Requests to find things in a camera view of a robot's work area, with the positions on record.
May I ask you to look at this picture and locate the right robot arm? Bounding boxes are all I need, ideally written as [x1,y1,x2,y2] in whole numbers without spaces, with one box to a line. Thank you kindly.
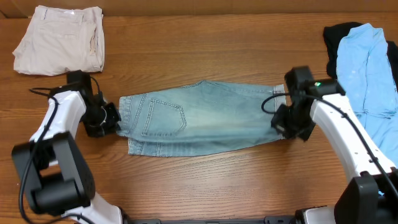
[271,67,397,224]

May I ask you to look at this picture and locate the light blue denim shorts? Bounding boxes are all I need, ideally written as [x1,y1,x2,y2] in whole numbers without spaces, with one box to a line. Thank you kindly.
[118,80,286,157]

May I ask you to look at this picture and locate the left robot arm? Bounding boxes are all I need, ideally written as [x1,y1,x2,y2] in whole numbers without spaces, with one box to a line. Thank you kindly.
[12,70,129,224]

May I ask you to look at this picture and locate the folded beige trousers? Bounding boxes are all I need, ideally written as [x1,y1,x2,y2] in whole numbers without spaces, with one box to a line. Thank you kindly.
[12,6,105,76]

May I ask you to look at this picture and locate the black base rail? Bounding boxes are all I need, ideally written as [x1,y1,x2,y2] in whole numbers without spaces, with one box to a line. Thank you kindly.
[123,215,305,224]

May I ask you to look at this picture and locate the light blue shirt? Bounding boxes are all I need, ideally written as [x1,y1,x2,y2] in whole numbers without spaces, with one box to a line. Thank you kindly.
[336,23,397,164]

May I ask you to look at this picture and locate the black garment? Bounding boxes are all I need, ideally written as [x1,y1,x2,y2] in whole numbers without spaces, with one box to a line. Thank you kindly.
[323,22,397,85]

